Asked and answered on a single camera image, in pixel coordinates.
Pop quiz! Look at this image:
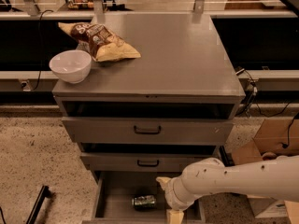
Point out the black cable on left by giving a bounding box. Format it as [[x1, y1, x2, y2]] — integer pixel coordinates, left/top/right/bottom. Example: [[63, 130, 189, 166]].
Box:
[[32, 9, 55, 91]]

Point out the grey top drawer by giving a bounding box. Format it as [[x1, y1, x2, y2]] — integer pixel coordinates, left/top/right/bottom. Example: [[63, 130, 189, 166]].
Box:
[[63, 117, 233, 145]]

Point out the black cable on right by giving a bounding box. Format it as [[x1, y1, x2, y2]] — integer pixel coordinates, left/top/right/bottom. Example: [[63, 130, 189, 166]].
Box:
[[235, 66, 259, 118]]

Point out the cardboard box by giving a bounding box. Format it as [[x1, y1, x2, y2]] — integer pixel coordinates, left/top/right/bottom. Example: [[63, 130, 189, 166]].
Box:
[[232, 119, 299, 224]]

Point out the black bar on floor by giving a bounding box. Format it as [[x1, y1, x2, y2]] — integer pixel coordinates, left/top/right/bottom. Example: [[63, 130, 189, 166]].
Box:
[[26, 185, 52, 224]]

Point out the black bar beside cabinet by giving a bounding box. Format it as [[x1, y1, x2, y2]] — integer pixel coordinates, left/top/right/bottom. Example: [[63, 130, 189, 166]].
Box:
[[219, 146, 235, 166]]

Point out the white bowl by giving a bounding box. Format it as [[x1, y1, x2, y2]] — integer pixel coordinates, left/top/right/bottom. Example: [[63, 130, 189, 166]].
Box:
[[49, 49, 92, 84]]

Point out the grey middle drawer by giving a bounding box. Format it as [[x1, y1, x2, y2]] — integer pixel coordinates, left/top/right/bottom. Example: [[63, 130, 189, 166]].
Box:
[[80, 152, 206, 172]]

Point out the black cable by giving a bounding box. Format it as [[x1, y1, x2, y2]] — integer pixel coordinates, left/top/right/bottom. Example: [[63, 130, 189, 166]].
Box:
[[235, 66, 259, 118], [32, 9, 55, 91]]

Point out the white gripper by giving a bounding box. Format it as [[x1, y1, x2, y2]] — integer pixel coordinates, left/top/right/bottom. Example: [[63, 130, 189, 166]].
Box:
[[156, 176, 199, 224]]

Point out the brown yellow chip bag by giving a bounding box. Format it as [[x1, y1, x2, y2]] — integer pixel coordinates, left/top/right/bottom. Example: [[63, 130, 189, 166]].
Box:
[[58, 22, 141, 62]]

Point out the grey drawer cabinet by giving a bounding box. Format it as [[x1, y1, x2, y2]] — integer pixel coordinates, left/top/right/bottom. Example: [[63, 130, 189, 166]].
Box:
[[51, 12, 247, 224]]

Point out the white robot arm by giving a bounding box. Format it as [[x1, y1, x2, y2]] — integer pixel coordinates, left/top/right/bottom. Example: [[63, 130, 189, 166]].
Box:
[[156, 156, 299, 224]]

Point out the grey open bottom drawer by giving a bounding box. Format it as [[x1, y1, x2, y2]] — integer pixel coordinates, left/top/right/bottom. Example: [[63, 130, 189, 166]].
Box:
[[81, 171, 206, 224]]

